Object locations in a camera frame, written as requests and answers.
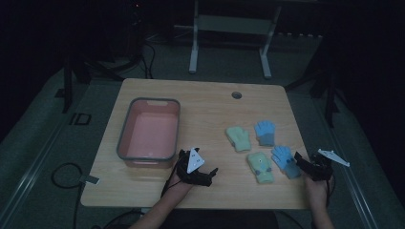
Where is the blue glove with grey cuff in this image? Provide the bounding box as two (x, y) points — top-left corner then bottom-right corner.
(253, 119), (276, 148)

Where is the black stand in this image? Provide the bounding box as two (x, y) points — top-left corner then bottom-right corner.
(284, 30), (348, 129)
(54, 0), (157, 115)

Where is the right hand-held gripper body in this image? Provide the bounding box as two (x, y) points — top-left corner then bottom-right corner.
(306, 148), (351, 182)

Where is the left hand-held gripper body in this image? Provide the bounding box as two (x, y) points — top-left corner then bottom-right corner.
(176, 147), (214, 188)

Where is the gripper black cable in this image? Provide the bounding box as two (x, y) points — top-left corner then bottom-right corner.
(324, 177), (336, 208)
(160, 166), (180, 198)

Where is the black looped floor cable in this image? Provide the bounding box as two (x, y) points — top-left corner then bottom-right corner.
(51, 161), (96, 229)

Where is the plain green glove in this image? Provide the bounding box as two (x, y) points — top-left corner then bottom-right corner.
(225, 126), (252, 153)

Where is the person's right hand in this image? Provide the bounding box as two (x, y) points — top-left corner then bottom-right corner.
(303, 173), (335, 206)

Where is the green glove with face print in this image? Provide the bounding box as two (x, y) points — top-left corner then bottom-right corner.
(246, 151), (275, 184)

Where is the white metal table frame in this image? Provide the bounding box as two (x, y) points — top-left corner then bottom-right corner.
(173, 0), (283, 80)

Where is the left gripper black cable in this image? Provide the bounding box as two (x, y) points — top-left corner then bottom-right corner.
(160, 166), (180, 198)

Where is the blue glove with dark print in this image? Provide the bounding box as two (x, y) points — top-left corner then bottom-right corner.
(270, 145), (302, 180)

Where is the person's dark clothing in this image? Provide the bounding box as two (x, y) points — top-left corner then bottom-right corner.
(163, 209), (281, 229)

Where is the grey plug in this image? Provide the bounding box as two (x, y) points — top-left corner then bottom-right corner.
(79, 174), (101, 186)

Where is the pink bin with grey rim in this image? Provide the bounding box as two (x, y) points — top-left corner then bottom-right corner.
(116, 97), (181, 169)

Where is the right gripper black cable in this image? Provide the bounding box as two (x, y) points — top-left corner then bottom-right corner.
(324, 177), (336, 208)

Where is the person's left hand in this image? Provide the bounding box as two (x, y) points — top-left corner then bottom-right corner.
(166, 173), (194, 198)

